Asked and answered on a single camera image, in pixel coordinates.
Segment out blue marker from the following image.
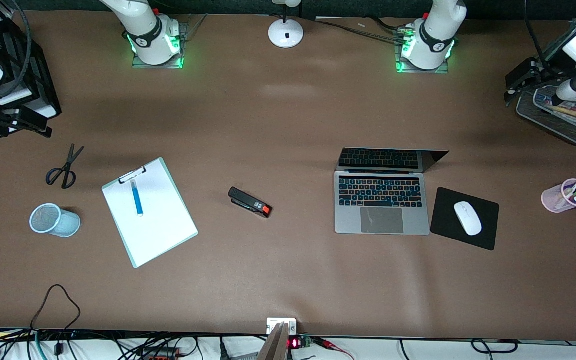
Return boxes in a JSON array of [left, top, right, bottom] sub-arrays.
[[130, 180, 144, 217]]

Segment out silver laptop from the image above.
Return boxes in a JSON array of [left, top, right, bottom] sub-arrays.
[[334, 147, 450, 236]]

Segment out yellow marker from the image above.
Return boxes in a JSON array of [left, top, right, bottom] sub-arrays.
[[548, 105, 576, 121]]

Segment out black blue scissors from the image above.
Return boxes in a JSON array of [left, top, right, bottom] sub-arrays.
[[45, 144, 85, 190]]

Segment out black stacked document tray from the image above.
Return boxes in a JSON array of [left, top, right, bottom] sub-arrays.
[[0, 10, 62, 139]]

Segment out light blue mesh pen cup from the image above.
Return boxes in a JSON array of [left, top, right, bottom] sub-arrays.
[[29, 203, 82, 238]]

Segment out pink mesh pen cup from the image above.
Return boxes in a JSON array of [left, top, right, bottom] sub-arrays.
[[541, 178, 576, 214]]

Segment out mint green clipboard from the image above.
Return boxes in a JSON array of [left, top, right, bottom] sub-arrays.
[[101, 157, 199, 269]]

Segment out white computer mouse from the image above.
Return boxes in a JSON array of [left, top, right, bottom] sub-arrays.
[[454, 201, 483, 237]]

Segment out white paper sheet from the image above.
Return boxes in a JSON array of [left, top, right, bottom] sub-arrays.
[[102, 160, 198, 267]]

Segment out black mouse pad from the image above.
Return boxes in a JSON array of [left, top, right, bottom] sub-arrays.
[[430, 187, 500, 251]]

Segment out black stapler with red end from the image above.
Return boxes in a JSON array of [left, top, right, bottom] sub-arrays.
[[228, 187, 273, 219]]

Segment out white lamp base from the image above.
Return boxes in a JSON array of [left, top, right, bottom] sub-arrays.
[[268, 0, 305, 49]]

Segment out small white box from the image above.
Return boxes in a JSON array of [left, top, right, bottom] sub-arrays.
[[266, 318, 298, 336]]

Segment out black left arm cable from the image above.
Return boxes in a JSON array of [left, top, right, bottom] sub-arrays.
[[524, 0, 549, 63]]

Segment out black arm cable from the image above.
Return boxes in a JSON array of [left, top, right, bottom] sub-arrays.
[[524, 0, 549, 63], [0, 0, 32, 98]]

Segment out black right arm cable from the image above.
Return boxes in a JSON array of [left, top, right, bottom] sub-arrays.
[[0, 0, 32, 98]]

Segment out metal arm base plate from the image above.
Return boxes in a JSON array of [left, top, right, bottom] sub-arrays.
[[132, 22, 185, 69], [395, 30, 450, 75]]

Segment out black looped cable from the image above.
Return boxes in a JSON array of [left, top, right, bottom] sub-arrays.
[[30, 284, 81, 346]]

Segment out black braided cable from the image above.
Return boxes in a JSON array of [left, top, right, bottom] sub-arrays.
[[313, 16, 404, 42]]

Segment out black flat loop cable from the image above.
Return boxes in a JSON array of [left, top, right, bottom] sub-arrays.
[[470, 338, 520, 354]]

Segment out red wires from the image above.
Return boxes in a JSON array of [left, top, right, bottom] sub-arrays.
[[313, 337, 355, 360]]

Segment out grey brown camera post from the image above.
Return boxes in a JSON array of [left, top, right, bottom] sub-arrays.
[[257, 322, 291, 360]]

